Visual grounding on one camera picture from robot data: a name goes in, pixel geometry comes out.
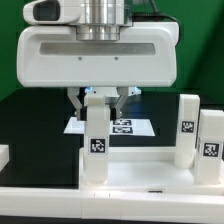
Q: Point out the white fiducial marker sheet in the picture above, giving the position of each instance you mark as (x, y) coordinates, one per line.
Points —
(130, 127)

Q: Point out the white front fence bar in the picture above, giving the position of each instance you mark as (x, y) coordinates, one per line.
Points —
(118, 205)

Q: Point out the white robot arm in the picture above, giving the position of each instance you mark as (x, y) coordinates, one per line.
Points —
(102, 20)

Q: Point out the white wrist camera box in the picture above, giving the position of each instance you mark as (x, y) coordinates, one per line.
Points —
(47, 12)

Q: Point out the white desk top tray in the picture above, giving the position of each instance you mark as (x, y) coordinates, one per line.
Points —
(148, 169)

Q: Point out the white left fence block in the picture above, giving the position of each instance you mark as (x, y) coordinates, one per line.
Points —
(4, 156)

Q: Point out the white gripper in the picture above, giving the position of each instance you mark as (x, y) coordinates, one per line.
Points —
(144, 56)

